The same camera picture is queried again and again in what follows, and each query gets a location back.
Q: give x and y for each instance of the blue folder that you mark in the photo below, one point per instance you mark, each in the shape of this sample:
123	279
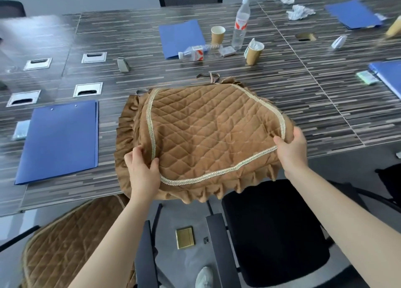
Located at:
388	76
59	140
352	13
181	38

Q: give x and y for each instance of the small tissue packet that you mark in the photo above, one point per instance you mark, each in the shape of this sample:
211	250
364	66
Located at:
21	130
227	51
367	77
380	16

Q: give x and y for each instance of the striped wooden table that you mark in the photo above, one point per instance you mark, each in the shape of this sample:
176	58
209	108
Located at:
282	93

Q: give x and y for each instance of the person's white shoe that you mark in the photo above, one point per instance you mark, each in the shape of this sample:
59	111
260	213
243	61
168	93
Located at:
205	278

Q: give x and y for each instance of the brown paper cup with tissue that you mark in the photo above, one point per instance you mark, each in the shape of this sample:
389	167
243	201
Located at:
253	53

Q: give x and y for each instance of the person's right forearm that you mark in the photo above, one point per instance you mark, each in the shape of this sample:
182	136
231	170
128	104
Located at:
351	222

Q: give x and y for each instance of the large crumpled white tissue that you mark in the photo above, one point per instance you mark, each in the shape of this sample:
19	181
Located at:
300	12

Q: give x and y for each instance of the small crumpled white tissue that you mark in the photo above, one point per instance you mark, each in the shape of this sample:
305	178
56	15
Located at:
281	0

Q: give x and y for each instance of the person's right hand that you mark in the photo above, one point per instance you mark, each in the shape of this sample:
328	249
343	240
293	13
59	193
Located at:
294	156

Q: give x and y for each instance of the person's left hand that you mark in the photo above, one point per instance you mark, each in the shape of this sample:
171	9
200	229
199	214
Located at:
142	181

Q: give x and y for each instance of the person's left forearm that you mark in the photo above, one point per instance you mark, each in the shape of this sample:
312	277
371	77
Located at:
109	250

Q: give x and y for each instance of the clear plastic water bottle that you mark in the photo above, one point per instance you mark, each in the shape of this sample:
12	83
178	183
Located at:
240	24
195	52

